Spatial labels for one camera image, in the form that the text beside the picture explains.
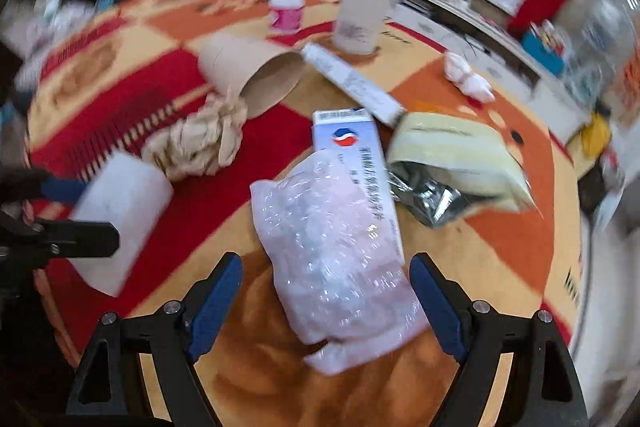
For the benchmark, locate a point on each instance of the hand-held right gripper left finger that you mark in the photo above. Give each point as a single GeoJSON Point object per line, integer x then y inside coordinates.
{"type": "Point", "coordinates": [215, 307]}

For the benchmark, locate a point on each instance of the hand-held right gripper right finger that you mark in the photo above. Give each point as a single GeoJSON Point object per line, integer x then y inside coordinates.
{"type": "Point", "coordinates": [440, 307]}

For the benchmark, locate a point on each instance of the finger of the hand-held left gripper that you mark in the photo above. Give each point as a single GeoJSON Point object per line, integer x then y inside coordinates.
{"type": "Point", "coordinates": [60, 191]}
{"type": "Point", "coordinates": [75, 237]}

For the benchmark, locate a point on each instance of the clear bubble wrap bag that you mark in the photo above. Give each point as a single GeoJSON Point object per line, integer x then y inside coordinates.
{"type": "Point", "coordinates": [335, 267]}

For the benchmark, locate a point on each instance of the yellow striped snack bag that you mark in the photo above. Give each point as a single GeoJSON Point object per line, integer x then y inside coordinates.
{"type": "Point", "coordinates": [450, 152]}

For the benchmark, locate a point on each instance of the white and blue medicine box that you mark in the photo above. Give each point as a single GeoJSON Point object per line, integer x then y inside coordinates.
{"type": "Point", "coordinates": [350, 142]}

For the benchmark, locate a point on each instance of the white tissue bundle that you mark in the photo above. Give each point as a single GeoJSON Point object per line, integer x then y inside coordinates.
{"type": "Point", "coordinates": [470, 79]}

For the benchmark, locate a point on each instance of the orange red printed blanket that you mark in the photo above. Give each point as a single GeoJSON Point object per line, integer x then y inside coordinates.
{"type": "Point", "coordinates": [500, 267]}

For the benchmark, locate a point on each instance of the crumpled brown paper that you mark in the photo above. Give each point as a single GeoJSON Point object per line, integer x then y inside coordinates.
{"type": "Point", "coordinates": [200, 142]}

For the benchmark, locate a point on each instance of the brown cardboard tube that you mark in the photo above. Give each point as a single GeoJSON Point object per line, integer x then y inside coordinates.
{"type": "Point", "coordinates": [240, 62]}

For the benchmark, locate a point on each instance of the long white box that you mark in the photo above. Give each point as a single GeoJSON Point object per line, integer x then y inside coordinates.
{"type": "Point", "coordinates": [350, 82]}

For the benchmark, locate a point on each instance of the white TV cabinet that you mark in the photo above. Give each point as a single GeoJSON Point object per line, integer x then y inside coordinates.
{"type": "Point", "coordinates": [492, 52]}

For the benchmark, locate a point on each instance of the blue basket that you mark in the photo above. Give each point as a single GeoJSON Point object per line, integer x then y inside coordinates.
{"type": "Point", "coordinates": [542, 52]}

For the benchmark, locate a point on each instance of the tall white bottle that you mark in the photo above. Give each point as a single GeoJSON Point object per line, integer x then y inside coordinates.
{"type": "Point", "coordinates": [362, 7]}

